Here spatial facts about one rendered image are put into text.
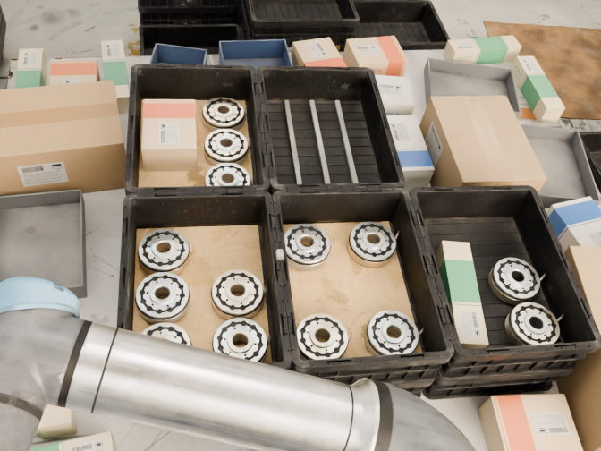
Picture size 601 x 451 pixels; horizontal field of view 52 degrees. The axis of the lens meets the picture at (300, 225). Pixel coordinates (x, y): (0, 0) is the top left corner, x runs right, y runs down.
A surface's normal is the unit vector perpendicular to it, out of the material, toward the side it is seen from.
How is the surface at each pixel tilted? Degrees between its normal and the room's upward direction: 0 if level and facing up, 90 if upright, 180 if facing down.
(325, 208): 90
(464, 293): 0
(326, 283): 0
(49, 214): 0
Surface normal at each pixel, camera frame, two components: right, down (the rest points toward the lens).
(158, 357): 0.34, -0.68
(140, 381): 0.24, -0.10
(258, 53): 0.19, 0.80
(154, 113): 0.12, -0.59
